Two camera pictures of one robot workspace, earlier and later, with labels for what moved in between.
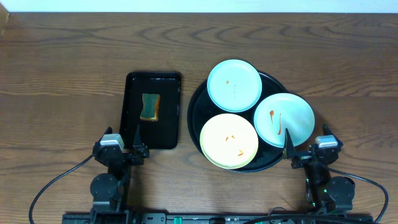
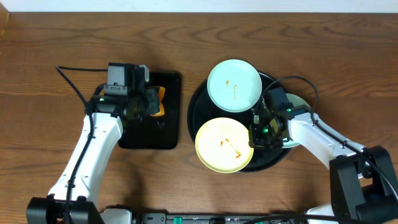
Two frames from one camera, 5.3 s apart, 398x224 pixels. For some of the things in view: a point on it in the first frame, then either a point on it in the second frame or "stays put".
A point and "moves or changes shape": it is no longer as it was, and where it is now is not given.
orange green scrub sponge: (150, 106) moves or changes shape
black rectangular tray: (163, 134) stays put
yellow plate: (229, 141) moves or changes shape
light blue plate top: (234, 86) stays put
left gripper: (142, 152) to (145, 114)
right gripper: (301, 159) to (255, 140)
